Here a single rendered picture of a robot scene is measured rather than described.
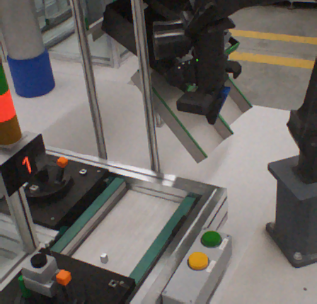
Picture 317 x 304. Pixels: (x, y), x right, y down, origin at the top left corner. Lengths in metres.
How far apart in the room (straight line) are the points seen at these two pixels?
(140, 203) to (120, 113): 0.58
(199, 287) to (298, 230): 0.28
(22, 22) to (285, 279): 1.27
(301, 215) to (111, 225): 0.45
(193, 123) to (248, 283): 0.44
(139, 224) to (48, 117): 0.75
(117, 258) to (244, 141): 0.64
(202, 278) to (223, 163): 0.55
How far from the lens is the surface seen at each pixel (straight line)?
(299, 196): 1.14
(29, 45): 2.01
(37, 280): 1.02
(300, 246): 1.25
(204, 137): 1.40
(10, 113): 1.00
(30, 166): 1.07
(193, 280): 1.10
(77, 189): 1.35
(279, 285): 1.23
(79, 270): 1.14
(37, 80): 2.05
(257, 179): 1.51
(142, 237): 1.26
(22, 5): 1.97
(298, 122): 1.10
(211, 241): 1.16
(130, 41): 1.30
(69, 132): 1.80
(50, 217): 1.29
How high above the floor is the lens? 1.78
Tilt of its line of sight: 33 degrees down
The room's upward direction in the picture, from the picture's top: 6 degrees counter-clockwise
